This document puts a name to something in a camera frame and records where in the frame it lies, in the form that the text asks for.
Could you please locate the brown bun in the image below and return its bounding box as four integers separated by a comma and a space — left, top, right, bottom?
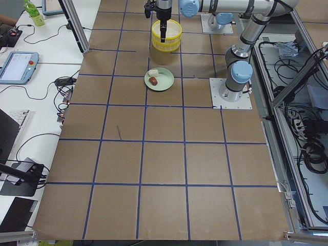
149, 77, 158, 86

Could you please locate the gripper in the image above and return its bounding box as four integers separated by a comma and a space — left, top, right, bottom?
144, 0, 172, 43

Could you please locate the aluminium frame post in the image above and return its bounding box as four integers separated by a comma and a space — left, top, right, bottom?
58, 0, 90, 54

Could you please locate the white keyboard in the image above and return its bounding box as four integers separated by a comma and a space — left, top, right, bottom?
8, 109, 32, 131

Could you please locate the white bun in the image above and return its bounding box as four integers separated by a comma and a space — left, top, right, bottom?
148, 69, 159, 77

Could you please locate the black power adapter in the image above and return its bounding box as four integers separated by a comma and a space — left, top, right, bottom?
54, 77, 76, 87

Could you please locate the green drink bottle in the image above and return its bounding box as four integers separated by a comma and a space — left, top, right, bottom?
24, 0, 45, 27

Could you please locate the green plate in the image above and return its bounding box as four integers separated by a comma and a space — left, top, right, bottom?
144, 68, 174, 91

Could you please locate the yellow steamer layer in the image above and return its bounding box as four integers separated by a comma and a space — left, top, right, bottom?
152, 39, 180, 53
151, 19, 182, 44

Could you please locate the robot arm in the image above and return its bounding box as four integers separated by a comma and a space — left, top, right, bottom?
219, 1, 298, 102
144, 0, 275, 43

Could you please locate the blue teach pendant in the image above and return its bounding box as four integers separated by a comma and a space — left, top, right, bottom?
42, 0, 64, 16
1, 51, 39, 85

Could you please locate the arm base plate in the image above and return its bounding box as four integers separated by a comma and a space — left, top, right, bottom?
209, 78, 252, 110
201, 12, 233, 35

